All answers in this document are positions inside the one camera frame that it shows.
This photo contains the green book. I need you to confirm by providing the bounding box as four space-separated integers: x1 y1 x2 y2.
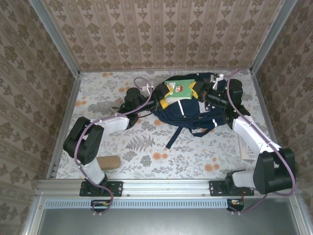
163 78 197 101

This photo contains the navy blue backpack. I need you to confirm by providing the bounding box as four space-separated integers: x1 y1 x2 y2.
152 71 250 149

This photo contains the brown cork pencil case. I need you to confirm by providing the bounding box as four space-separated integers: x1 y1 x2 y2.
96 155 121 171

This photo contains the small grey device red light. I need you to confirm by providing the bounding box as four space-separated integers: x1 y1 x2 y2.
110 98 124 114

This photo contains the floral table cover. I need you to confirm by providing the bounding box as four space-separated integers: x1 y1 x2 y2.
55 70 284 180

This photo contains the grey metal sheet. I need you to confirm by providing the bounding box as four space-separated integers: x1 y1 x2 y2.
36 208 303 235

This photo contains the aluminium side rail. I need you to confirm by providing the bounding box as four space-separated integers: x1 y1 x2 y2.
46 73 83 179
250 70 290 178

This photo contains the thin aluminium wall rail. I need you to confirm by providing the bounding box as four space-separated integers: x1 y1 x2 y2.
79 68 252 73

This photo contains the aluminium frame post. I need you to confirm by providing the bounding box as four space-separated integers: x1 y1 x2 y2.
249 0 299 74
28 0 81 76

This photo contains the long aluminium base rail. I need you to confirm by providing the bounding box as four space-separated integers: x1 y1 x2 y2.
34 178 304 199

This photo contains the slotted grey cable duct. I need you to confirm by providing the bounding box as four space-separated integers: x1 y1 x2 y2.
45 198 245 209

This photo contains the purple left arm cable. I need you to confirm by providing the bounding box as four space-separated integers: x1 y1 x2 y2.
74 77 154 214

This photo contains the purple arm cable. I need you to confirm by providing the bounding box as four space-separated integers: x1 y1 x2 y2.
74 77 154 214
226 69 297 215

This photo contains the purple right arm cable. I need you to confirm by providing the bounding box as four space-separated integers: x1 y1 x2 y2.
226 69 297 215

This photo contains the black cable connector bracket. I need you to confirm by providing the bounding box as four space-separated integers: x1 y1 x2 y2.
226 198 245 212
90 199 111 213

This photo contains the aluminium lower frame bar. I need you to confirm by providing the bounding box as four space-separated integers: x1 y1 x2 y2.
290 193 313 235
21 193 46 235

